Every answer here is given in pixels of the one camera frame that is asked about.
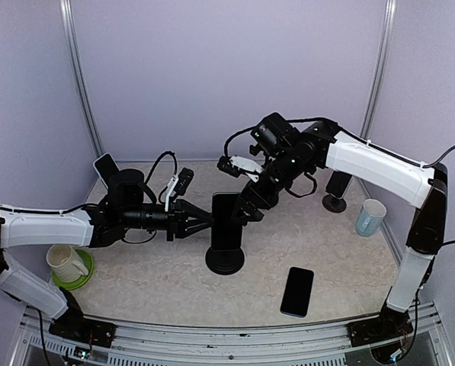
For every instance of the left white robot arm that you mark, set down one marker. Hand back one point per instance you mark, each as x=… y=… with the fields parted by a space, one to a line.
x=128 y=204

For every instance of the light blue mug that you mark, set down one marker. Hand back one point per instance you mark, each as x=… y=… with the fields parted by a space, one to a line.
x=371 y=215

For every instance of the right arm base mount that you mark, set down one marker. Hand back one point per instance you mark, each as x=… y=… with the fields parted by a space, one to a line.
x=388 y=324

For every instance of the black smartphone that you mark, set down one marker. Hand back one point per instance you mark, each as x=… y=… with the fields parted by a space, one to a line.
x=226 y=235
x=297 y=292
x=106 y=167
x=338 y=184

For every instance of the green saucer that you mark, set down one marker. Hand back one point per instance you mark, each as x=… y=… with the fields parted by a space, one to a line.
x=82 y=280

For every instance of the front aluminium rail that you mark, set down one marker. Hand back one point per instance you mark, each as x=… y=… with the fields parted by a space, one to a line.
x=326 y=343

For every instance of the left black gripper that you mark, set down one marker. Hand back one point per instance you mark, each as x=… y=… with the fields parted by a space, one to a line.
x=177 y=223

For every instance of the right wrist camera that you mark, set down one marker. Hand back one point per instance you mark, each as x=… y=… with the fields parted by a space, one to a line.
x=237 y=165

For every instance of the folding plate phone stand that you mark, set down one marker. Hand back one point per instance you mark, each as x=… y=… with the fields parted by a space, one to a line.
x=334 y=204

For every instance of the aluminium frame post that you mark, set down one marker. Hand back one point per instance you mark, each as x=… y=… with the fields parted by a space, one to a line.
x=73 y=48
x=380 y=67

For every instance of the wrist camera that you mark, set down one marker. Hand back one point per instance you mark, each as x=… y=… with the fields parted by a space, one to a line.
x=177 y=186
x=237 y=165

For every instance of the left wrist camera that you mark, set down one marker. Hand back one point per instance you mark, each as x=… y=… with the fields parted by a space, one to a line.
x=177 y=186

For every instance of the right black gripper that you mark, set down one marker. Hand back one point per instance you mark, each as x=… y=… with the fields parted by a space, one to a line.
x=252 y=189

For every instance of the cream ribbed mug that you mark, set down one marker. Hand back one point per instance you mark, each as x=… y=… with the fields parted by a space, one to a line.
x=66 y=263

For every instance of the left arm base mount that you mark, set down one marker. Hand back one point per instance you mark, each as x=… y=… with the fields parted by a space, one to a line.
x=72 y=325

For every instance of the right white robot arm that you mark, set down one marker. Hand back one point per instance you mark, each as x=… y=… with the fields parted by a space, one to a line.
x=324 y=144

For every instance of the left aluminium frame post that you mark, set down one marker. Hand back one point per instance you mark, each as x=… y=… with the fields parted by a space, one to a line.
x=73 y=48

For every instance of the black pole phone stand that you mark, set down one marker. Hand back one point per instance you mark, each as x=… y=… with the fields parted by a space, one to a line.
x=225 y=262
x=257 y=151

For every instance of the right aluminium frame post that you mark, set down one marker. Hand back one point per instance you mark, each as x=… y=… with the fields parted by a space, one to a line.
x=380 y=67

